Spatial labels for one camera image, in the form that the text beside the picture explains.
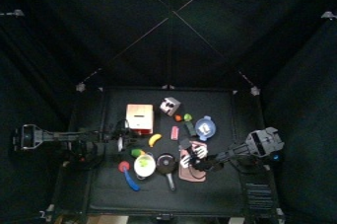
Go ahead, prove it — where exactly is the orange white toy toaster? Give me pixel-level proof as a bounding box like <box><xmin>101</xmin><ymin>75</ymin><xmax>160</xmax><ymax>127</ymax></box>
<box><xmin>125</xmin><ymin>103</ymin><xmax>156</xmax><ymax>136</ymax></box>

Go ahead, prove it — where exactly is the pink cutting board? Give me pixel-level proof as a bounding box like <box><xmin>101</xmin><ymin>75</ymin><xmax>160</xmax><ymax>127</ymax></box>
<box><xmin>177</xmin><ymin>140</ymin><xmax>209</xmax><ymax>184</ymax></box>

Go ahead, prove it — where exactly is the green yellow toy fruit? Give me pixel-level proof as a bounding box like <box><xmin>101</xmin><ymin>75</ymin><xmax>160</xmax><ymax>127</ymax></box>
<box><xmin>129</xmin><ymin>148</ymin><xmax>147</xmax><ymax>158</ymax></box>

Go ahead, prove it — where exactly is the black toy frying pan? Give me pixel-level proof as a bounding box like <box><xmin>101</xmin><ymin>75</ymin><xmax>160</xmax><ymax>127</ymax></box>
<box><xmin>156</xmin><ymin>153</ymin><xmax>179</xmax><ymax>192</ymax></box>

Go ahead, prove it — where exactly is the white item in bowl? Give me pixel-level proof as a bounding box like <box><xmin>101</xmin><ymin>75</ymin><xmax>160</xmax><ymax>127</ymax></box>
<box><xmin>197</xmin><ymin>124</ymin><xmax>212</xmax><ymax>136</ymax></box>

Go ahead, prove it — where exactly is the yellow toy banana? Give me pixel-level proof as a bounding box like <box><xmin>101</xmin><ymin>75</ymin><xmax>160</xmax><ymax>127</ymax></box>
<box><xmin>148</xmin><ymin>133</ymin><xmax>164</xmax><ymax>148</ymax></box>

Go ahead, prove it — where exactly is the dark green toy stick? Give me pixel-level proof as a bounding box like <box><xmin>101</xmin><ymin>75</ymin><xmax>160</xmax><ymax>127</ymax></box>
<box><xmin>184</xmin><ymin>120</ymin><xmax>197</xmax><ymax>138</ymax></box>

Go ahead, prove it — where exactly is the pink toy sausage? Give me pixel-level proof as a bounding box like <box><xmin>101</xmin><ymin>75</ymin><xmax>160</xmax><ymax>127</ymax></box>
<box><xmin>169</xmin><ymin>125</ymin><xmax>180</xmax><ymax>141</ymax></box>

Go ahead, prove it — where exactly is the white toy pot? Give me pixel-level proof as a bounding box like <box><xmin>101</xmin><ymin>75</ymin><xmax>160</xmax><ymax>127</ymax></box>
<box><xmin>133</xmin><ymin>152</ymin><xmax>159</xmax><ymax>181</ymax></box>

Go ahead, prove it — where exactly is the red blue toy spoon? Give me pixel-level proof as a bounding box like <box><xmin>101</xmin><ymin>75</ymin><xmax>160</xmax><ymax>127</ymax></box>
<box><xmin>117</xmin><ymin>160</ymin><xmax>143</xmax><ymax>192</ymax></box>

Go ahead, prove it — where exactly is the grey toy cube box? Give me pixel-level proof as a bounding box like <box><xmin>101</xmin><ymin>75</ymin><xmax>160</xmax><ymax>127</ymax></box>
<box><xmin>160</xmin><ymin>96</ymin><xmax>183</xmax><ymax>117</ymax></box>

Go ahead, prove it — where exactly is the cardboard box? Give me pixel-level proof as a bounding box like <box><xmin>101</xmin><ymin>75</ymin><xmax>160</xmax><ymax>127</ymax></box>
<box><xmin>85</xmin><ymin>214</ymin><xmax>131</xmax><ymax>224</ymax></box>

